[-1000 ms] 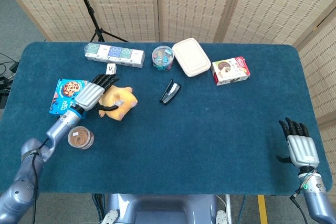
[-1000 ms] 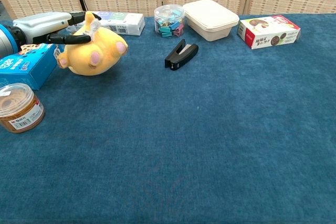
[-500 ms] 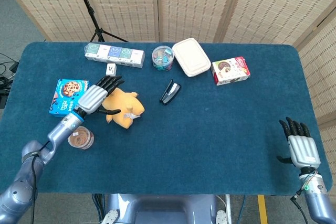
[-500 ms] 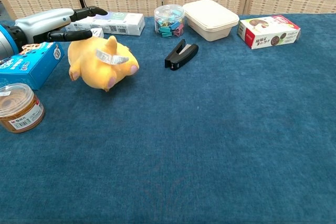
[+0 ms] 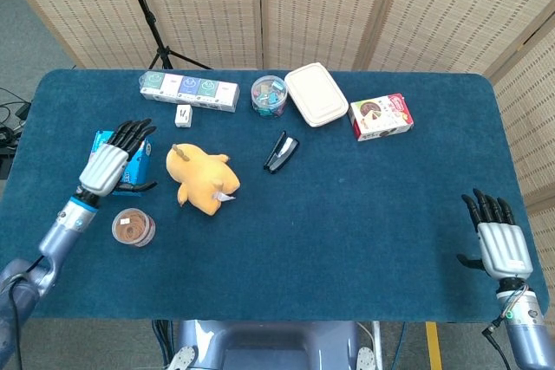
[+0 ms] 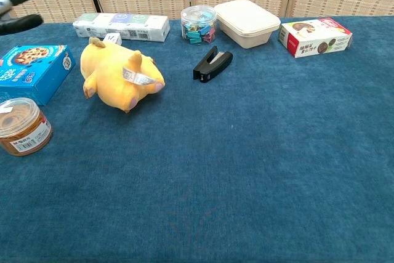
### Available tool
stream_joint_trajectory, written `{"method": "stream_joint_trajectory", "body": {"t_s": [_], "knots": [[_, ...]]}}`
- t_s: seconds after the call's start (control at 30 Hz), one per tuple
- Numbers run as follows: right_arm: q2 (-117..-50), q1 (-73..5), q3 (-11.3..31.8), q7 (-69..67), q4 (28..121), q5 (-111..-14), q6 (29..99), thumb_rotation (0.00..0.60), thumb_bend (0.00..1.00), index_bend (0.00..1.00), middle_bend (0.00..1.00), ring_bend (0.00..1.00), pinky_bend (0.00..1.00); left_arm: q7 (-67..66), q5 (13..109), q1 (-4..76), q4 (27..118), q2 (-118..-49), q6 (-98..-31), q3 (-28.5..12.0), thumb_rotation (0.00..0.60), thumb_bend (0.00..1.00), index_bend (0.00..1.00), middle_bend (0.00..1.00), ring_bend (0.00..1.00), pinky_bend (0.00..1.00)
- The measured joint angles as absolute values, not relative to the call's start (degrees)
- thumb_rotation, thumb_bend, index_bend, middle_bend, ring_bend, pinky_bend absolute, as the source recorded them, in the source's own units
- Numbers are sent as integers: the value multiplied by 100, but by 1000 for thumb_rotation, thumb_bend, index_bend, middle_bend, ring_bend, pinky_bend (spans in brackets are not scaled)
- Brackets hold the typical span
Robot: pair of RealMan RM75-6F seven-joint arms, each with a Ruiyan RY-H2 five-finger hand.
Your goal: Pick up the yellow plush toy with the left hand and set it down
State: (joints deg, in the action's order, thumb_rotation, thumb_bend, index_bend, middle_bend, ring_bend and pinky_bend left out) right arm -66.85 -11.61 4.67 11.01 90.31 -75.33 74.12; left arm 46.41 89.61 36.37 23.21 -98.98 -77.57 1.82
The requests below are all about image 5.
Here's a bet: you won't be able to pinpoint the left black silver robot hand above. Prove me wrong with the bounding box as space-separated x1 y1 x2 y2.
77 118 159 198

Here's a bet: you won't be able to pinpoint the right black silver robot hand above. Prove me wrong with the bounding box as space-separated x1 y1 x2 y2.
455 188 534 280

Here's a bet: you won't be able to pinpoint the yellow plush duck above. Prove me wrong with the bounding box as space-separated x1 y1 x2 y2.
166 142 241 217

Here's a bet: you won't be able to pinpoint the blue cookie box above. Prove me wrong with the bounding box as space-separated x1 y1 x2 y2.
88 129 153 187

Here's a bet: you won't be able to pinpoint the clear tub of rubber bands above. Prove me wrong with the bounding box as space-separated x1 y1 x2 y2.
111 208 157 248

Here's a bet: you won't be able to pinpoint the white power adapter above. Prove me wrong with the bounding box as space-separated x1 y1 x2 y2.
174 104 194 129

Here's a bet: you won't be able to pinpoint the long white tea box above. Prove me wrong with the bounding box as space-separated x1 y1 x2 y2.
139 70 241 114

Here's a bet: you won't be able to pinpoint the yellow floor tape strip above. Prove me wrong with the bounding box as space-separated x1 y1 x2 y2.
425 321 443 370

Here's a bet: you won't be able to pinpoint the black tripod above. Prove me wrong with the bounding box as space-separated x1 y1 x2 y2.
116 0 212 71

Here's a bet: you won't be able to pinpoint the black stapler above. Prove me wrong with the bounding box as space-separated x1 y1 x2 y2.
263 130 301 175

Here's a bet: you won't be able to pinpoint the clear jar of binder clips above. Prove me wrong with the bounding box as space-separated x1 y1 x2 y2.
251 75 289 120

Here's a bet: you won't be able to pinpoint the blue table cloth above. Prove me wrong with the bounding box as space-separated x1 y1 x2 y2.
0 68 543 323

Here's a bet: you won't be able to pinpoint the red white biscuit box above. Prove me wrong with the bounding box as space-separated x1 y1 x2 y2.
349 93 415 142

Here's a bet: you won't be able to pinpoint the beige lidded food container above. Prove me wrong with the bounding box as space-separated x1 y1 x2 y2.
284 62 350 128

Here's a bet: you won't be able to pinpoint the grey blue robot torso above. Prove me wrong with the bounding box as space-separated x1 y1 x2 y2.
166 320 378 370

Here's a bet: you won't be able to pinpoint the grey wrist cable black plug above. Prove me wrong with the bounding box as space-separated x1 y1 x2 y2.
482 285 531 370

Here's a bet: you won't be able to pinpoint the black floor cables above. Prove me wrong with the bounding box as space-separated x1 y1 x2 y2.
0 88 32 180

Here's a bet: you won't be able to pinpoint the black cable bundle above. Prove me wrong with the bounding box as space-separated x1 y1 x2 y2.
151 320 175 370

